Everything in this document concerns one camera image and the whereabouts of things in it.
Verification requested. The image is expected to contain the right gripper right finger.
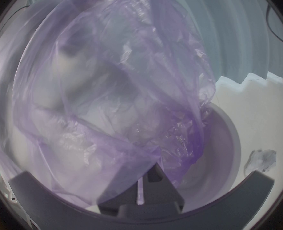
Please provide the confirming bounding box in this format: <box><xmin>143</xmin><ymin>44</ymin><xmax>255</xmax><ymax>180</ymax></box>
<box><xmin>144</xmin><ymin>163</ymin><xmax>185</xmax><ymax>212</ymax></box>

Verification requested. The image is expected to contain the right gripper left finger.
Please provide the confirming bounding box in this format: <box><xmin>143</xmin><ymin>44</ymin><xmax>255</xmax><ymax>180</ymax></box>
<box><xmin>97</xmin><ymin>174</ymin><xmax>142</xmax><ymax>216</ymax></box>

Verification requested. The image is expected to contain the purple plastic bag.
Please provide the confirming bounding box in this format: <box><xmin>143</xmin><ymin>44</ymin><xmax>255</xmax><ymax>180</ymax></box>
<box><xmin>0</xmin><ymin>0</ymin><xmax>216</xmax><ymax>204</ymax></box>

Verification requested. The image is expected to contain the white trash bin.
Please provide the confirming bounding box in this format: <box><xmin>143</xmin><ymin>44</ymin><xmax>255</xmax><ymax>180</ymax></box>
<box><xmin>177</xmin><ymin>102</ymin><xmax>242</xmax><ymax>202</ymax></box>

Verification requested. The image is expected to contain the crumpled white paper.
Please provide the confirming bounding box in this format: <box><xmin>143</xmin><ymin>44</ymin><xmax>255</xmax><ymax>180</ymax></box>
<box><xmin>243</xmin><ymin>149</ymin><xmax>277</xmax><ymax>177</ymax></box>

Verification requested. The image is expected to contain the pale blue curtain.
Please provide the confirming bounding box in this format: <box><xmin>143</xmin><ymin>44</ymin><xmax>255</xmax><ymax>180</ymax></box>
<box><xmin>175</xmin><ymin>0</ymin><xmax>283</xmax><ymax>87</ymax></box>

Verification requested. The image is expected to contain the black cable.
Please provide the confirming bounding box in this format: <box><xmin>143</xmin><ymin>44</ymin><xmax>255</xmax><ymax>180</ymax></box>
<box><xmin>266</xmin><ymin>3</ymin><xmax>283</xmax><ymax>49</ymax></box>

